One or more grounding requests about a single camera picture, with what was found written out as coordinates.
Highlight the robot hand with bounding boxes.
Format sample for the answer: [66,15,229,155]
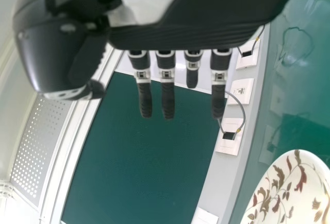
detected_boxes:
[12,0,304,120]

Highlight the white socket plate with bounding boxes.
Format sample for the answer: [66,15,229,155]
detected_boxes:
[215,117,245,157]
[191,206,220,224]
[235,38,261,71]
[227,78,255,106]

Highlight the white perforated panel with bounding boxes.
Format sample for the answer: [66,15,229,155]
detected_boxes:
[10,95,74,200]

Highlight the grey cable with yellow tag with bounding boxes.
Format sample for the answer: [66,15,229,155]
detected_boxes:
[218,91,246,141]
[236,24,266,56]

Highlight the plate with brown leaf pattern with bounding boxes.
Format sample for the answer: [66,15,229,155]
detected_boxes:
[241,149,330,224]

